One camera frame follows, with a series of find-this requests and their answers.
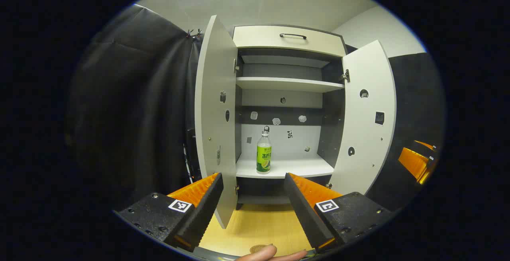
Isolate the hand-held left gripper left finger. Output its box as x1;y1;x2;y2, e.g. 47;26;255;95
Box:
114;172;224;253

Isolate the green label bottle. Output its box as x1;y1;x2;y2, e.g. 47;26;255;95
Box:
256;126;273;175

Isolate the thin white cable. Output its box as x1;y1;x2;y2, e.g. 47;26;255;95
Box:
182;143;194;180

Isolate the white cabinet shelf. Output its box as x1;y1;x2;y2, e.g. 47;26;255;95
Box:
236;77;345;93
235;153;334;179

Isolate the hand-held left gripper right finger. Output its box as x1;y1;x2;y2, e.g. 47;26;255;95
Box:
284;172;395;253

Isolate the black backdrop cloth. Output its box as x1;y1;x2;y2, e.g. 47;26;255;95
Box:
66;4;445;214

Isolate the white cabinet door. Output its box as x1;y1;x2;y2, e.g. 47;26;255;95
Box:
328;40;397;196
194;15;239;230

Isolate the white and grey cabinet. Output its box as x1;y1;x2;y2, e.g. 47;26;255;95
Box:
232;24;347;210

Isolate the white cabinet drawer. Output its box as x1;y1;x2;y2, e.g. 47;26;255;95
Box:
232;25;346;57

